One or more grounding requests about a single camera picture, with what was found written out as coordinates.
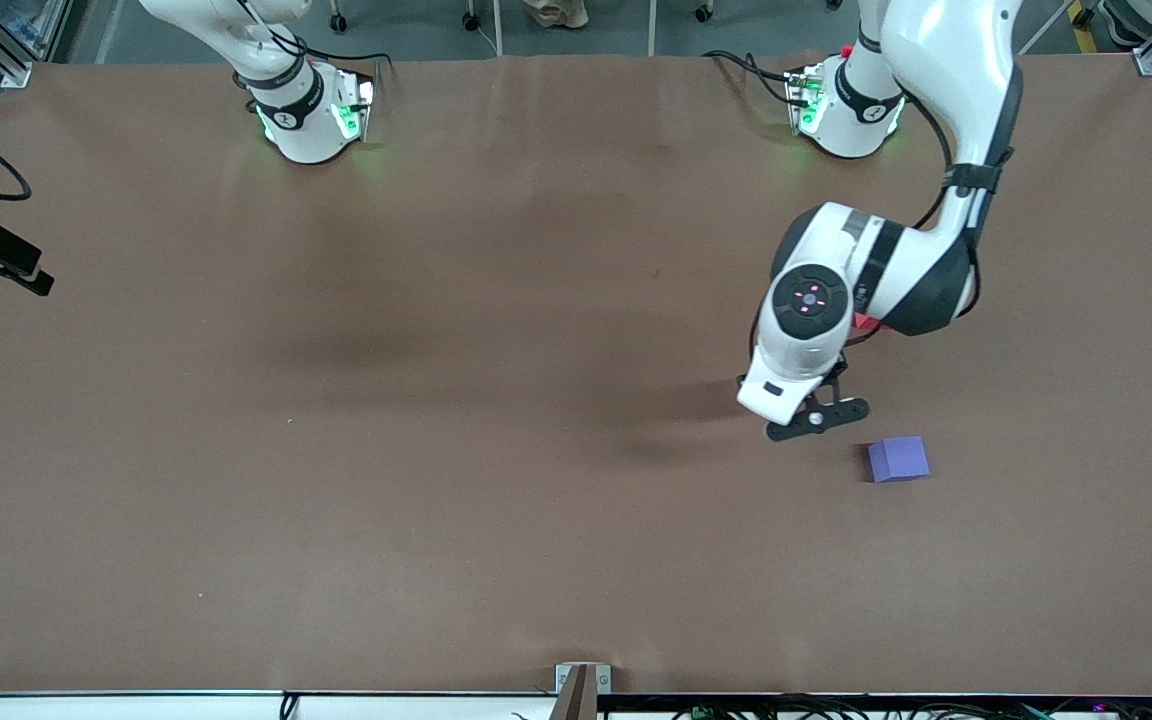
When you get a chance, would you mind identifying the black right base cable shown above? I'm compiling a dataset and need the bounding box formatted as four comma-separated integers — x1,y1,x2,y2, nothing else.
234,0,399,96

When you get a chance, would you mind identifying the brown table cover sheet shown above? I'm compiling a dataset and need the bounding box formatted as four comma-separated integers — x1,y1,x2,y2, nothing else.
0,53,1152,697

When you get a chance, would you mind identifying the white table edge strip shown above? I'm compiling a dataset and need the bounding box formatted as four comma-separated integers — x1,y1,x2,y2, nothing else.
0,691,559,720

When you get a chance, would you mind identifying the black base cable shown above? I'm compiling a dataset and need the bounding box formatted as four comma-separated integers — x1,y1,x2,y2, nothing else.
234,0,399,96
703,49,803,109

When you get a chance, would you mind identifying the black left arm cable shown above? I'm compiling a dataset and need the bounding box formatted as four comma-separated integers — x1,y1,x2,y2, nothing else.
841,88,983,351

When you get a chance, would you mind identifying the black left base cable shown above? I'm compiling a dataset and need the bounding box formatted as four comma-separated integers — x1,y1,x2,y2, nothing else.
703,49,803,109

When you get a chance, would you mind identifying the beige shoe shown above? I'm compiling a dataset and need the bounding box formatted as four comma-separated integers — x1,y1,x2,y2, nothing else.
521,0,589,29

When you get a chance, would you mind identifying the purple cube block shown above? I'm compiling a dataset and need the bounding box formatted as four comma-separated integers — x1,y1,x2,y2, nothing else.
867,435,931,484

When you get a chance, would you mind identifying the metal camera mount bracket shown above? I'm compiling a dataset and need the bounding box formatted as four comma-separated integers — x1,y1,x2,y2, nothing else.
548,662,613,720

